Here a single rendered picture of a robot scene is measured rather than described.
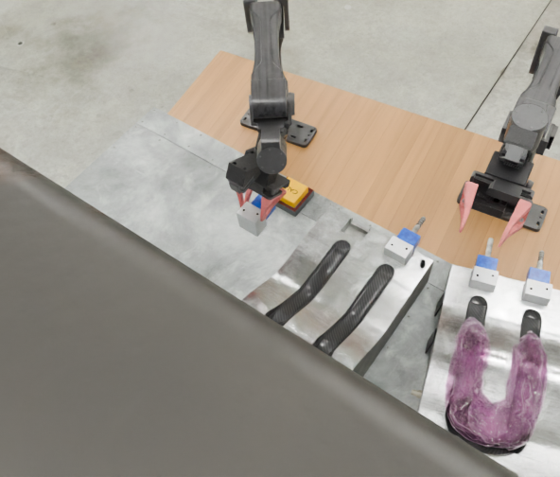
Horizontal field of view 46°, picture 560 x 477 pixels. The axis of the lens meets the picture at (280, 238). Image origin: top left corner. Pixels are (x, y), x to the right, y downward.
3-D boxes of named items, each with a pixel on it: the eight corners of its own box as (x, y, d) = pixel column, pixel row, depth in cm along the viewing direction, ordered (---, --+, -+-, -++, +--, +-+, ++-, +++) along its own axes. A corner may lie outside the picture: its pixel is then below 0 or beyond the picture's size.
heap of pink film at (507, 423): (458, 313, 134) (464, 295, 128) (548, 337, 130) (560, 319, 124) (432, 434, 121) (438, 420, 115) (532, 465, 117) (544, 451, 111)
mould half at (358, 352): (329, 227, 155) (330, 192, 144) (428, 281, 145) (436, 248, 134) (193, 396, 134) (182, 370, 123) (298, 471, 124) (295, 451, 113)
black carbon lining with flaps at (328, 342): (337, 241, 144) (338, 216, 137) (401, 276, 139) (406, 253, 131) (240, 363, 130) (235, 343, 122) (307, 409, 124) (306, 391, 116)
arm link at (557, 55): (553, 133, 111) (599, 23, 124) (501, 116, 113) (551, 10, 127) (534, 178, 121) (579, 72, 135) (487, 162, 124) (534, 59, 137)
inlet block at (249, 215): (273, 185, 149) (272, 170, 144) (292, 195, 147) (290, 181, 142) (238, 226, 143) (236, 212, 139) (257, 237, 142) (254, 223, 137)
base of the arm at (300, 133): (305, 127, 163) (317, 108, 166) (236, 102, 169) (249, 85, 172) (306, 149, 169) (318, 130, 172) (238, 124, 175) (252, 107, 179)
